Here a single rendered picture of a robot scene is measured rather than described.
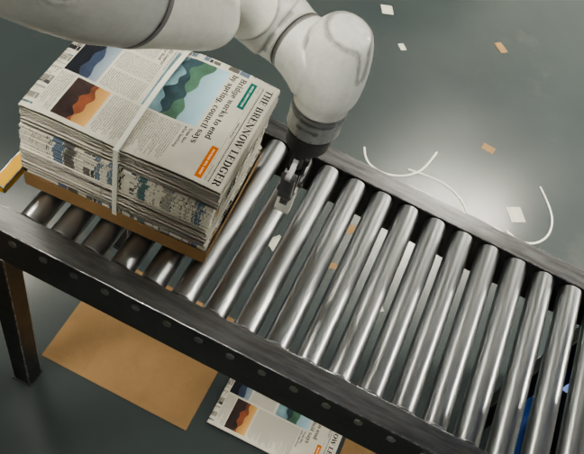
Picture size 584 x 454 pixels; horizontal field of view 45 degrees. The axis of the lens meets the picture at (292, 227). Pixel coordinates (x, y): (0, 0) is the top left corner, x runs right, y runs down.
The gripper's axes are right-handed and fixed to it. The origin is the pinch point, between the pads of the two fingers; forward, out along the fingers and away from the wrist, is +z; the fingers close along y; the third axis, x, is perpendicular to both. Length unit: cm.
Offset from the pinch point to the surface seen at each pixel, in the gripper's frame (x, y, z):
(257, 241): -1.9, 2.9, 13.0
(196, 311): -5.2, 22.5, 13.0
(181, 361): -12, 0, 93
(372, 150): 10, -111, 93
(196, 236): -11.1, 13.5, 4.5
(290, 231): 2.8, -3.3, 13.3
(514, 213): 69, -114, 93
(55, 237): -34.9, 22.2, 13.0
